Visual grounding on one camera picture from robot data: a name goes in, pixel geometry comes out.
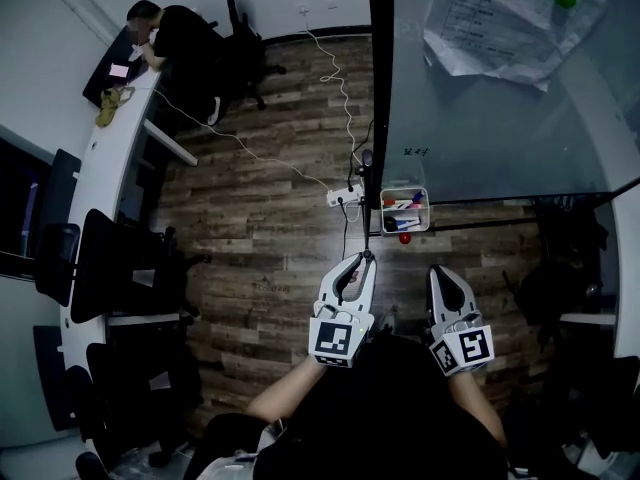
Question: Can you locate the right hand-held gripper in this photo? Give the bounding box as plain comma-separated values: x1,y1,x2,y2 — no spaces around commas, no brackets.
427,265,496,378

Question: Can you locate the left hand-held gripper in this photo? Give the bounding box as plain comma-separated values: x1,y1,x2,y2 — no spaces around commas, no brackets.
308,253,377,369

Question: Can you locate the pile of colourful marker pens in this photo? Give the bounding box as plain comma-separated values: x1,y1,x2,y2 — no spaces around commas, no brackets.
383,191,426,233

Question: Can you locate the person's left forearm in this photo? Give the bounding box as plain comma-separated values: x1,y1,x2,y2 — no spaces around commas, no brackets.
244,357,326,424

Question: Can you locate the person's right forearm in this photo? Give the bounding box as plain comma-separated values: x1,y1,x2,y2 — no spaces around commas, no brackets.
447,370,509,449

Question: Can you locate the black-framed glass whiteboard on stand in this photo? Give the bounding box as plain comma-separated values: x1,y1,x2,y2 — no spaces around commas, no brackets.
352,0,640,264

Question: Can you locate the white power strip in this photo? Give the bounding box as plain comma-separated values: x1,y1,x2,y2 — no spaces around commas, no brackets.
326,187,365,209

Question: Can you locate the white plastic holder box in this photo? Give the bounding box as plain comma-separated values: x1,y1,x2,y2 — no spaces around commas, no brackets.
379,186,431,237

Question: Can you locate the black backpack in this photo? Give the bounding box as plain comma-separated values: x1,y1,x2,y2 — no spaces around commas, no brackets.
502,202,611,354

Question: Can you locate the person's black clothing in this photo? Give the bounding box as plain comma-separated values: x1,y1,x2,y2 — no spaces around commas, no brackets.
182,332,511,480

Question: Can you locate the white side desk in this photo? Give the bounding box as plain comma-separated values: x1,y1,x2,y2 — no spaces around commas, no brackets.
559,57,640,359

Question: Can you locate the black office chair with headrest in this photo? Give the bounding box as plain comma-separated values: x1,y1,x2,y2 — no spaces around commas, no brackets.
214,0,287,112

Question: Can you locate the curved white desk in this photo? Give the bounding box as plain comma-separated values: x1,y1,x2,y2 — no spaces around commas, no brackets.
59,67,200,384

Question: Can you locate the crumpled white paper sheet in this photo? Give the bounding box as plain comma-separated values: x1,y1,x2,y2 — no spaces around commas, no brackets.
422,0,611,93

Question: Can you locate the beige cloth bag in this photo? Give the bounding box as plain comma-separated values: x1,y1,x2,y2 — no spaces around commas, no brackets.
94,86,136,129

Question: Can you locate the dark grey desk divider panel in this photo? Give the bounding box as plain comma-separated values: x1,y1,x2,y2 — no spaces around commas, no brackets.
39,148,82,229
32,325,76,432

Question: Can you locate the black laptop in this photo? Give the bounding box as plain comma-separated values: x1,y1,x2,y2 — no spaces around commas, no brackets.
82,25,151,109

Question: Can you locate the dark framed window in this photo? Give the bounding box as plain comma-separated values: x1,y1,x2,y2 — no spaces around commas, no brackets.
0,137,54,282

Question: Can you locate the black power cable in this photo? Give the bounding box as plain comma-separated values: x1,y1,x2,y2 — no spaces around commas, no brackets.
337,200,351,264
351,116,375,169

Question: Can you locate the long thin white cable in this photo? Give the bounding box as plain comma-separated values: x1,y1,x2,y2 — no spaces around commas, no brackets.
149,86,332,193

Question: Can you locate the wavy white cable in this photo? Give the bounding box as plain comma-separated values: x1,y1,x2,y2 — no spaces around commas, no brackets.
302,12,366,224

